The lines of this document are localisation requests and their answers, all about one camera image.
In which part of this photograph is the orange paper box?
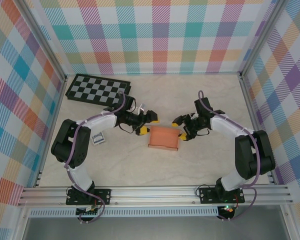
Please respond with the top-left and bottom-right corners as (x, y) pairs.
(147, 125), (182, 153)

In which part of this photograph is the black grey chessboard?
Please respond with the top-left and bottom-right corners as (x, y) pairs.
(64, 73), (133, 110)

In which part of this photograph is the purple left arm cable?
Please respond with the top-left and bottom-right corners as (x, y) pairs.
(64, 90), (128, 224)

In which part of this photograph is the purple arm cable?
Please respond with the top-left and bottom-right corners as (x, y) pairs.
(197, 89), (262, 222)
(64, 90), (128, 224)

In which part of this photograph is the aluminium table side rail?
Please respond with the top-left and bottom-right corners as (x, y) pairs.
(238, 72), (278, 186)
(32, 76), (68, 188)

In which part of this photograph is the thin black cable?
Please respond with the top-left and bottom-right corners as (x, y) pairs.
(195, 183), (217, 198)

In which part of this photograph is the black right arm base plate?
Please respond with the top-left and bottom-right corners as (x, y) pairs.
(199, 187), (245, 205)

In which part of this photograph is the aluminium mounting rail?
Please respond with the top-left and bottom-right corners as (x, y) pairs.
(16, 184), (295, 208)

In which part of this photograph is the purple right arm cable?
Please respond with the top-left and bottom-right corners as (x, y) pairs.
(197, 89), (262, 222)

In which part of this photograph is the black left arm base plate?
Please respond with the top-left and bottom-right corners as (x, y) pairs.
(66, 188), (112, 206)

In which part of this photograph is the perforated metal cable tray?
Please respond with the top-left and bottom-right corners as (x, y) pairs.
(27, 208), (222, 218)

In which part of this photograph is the aluminium frame post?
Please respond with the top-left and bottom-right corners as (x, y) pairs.
(238, 0), (285, 78)
(19, 0), (68, 82)

